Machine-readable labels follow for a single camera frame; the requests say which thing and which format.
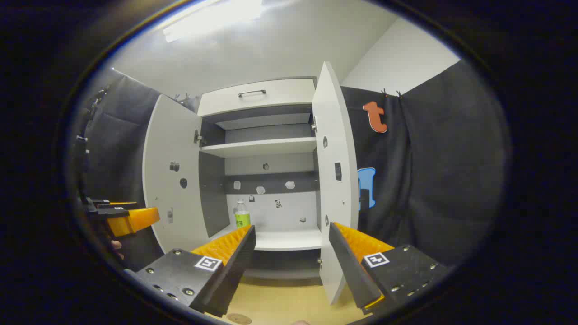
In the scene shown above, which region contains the white cabinet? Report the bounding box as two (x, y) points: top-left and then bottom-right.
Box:
(197, 77), (323, 280)

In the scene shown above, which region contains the green label bottle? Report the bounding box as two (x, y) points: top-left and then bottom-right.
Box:
(233, 199), (252, 229)

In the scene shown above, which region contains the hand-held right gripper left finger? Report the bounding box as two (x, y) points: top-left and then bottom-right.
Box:
(123, 224), (256, 317)

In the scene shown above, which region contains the black backdrop cloth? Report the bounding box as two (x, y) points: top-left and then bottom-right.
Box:
(77, 59), (511, 271)

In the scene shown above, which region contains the white cabinet drawer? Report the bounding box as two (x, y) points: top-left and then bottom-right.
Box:
(197, 78), (317, 118)

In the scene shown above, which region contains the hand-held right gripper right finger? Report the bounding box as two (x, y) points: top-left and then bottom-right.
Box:
(329, 222), (452, 316)

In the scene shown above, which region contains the white cabinet door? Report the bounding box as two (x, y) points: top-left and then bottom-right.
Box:
(143, 94), (210, 253)
(312, 61), (359, 305)

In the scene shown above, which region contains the white cabinet shelf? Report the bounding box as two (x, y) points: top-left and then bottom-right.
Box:
(210, 223), (322, 251)
(201, 137), (317, 158)

